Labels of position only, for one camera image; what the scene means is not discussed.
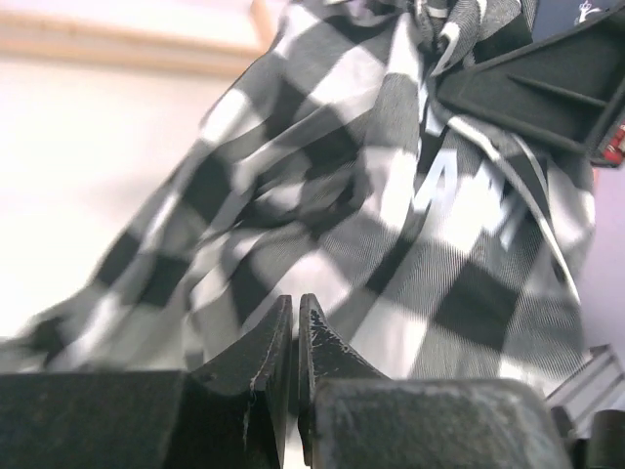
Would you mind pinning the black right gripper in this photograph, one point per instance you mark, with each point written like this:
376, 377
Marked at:
566, 92

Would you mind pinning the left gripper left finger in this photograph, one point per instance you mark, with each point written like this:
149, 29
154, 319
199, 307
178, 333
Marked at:
230, 413

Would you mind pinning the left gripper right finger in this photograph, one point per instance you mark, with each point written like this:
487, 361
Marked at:
352, 416

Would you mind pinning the black white checkered shirt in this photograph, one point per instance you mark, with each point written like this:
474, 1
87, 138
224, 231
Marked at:
437, 245

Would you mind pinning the wooden clothes rack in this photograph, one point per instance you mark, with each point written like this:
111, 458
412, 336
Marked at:
218, 38

